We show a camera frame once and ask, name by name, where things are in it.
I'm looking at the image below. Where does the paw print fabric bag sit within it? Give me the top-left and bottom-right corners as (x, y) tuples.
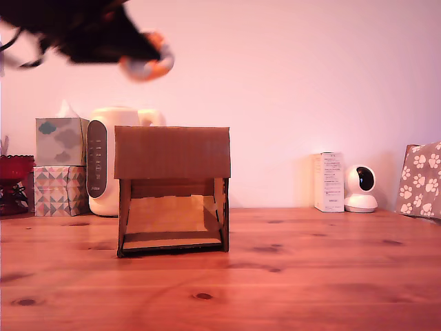
(393, 141), (441, 222)

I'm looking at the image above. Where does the cloud print tissue box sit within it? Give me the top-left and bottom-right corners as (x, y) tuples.
(34, 99), (91, 167)

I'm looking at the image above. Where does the geometric triangle print tissue box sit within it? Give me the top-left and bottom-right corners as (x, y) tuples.
(32, 165), (90, 218)

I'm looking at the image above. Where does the red glass footed bowl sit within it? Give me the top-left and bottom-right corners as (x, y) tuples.
(0, 154), (36, 217)

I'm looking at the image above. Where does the orange and blue knitted footbag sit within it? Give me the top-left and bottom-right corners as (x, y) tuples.
(118, 30), (176, 84)

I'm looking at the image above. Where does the cardboard dice tower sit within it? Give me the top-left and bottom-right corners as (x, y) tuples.
(114, 125), (232, 259)

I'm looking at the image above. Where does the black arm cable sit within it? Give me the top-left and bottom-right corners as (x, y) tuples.
(0, 28), (23, 53)

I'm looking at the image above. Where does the white printed carton box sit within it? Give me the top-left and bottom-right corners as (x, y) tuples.
(313, 152), (346, 213)

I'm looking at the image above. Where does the thin black cord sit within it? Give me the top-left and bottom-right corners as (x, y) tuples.
(11, 183), (29, 205)

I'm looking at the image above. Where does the cream electric kettle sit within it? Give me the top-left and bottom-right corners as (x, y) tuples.
(87, 107), (167, 218)

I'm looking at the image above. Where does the small white round camera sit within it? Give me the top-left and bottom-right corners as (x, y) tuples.
(343, 164), (378, 214)

